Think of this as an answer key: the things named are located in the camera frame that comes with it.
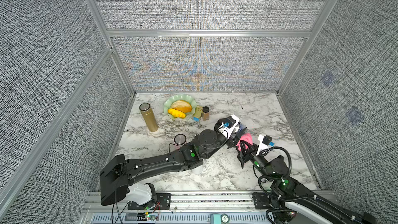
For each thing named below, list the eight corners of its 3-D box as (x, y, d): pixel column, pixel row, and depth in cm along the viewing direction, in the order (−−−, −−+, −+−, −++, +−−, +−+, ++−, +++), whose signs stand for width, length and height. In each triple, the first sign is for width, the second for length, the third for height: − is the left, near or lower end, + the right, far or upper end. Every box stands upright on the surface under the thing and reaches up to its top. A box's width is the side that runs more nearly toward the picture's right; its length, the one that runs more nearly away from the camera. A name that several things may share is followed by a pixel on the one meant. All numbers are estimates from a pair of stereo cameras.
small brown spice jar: (203, 121, 105) (203, 111, 97) (202, 115, 108) (203, 106, 100) (208, 121, 105) (209, 111, 97) (208, 115, 108) (208, 106, 100)
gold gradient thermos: (152, 133, 99) (142, 113, 83) (147, 126, 103) (137, 105, 86) (159, 128, 102) (152, 108, 85) (155, 122, 105) (146, 100, 88)
